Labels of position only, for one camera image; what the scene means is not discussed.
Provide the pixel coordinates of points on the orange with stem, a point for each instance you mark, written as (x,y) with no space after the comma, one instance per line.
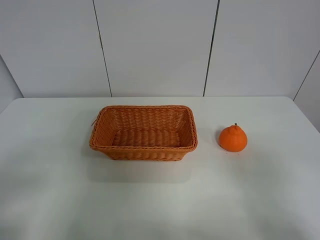
(233,138)

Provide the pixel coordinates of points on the orange wicker basket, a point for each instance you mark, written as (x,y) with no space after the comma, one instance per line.
(144,132)

